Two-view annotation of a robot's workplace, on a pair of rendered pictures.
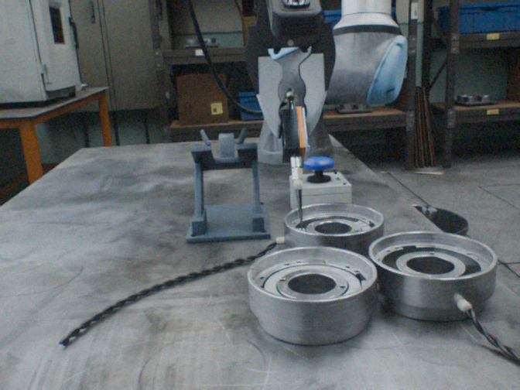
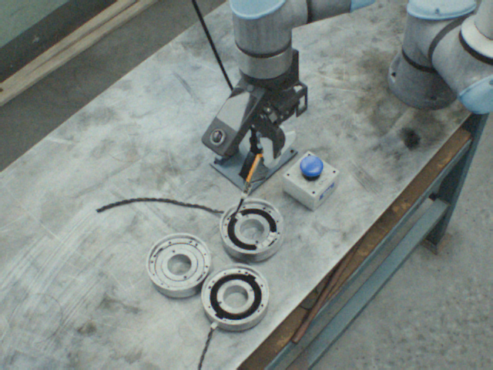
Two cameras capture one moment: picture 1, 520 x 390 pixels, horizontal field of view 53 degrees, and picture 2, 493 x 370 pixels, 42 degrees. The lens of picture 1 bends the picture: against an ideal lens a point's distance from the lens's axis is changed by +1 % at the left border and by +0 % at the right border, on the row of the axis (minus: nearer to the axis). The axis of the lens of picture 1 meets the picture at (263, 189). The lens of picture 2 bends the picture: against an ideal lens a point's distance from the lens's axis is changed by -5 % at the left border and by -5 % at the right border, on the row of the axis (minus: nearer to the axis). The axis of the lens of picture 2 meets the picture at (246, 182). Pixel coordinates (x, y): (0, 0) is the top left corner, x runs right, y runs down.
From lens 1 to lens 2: 91 cm
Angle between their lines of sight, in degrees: 55
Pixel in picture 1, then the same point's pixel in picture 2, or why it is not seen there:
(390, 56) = (476, 89)
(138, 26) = not seen: outside the picture
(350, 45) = (457, 52)
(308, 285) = (189, 260)
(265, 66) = not seen: hidden behind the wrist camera
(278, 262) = (188, 238)
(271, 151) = (394, 72)
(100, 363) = (98, 233)
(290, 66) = (417, 28)
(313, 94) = (267, 156)
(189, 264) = (188, 188)
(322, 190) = (296, 186)
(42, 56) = not seen: outside the picture
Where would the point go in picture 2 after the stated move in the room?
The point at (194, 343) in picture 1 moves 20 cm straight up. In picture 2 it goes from (130, 250) to (103, 182)
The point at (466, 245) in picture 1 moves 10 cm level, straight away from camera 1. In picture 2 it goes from (266, 301) to (325, 277)
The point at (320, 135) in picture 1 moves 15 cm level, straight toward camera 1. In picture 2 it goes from (437, 87) to (383, 125)
